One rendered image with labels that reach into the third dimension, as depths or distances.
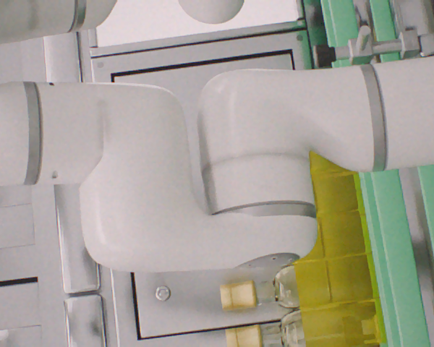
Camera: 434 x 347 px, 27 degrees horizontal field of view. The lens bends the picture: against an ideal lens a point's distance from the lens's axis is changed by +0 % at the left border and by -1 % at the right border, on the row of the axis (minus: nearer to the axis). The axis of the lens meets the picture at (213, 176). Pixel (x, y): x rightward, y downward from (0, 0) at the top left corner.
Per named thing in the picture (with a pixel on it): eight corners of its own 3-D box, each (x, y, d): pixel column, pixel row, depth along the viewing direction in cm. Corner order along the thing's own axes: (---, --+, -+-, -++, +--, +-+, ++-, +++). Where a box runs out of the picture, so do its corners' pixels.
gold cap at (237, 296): (252, 274, 118) (218, 278, 119) (255, 296, 116) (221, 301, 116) (254, 290, 121) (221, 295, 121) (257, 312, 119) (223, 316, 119)
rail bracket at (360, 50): (401, 65, 121) (308, 77, 121) (422, 10, 105) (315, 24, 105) (406, 86, 120) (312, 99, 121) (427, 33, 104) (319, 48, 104)
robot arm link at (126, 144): (38, 62, 72) (52, 265, 68) (315, 69, 80) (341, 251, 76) (22, 105, 80) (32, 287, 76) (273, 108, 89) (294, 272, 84)
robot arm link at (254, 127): (371, 37, 78) (184, 61, 78) (396, 186, 74) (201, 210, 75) (362, 77, 87) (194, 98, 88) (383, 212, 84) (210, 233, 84)
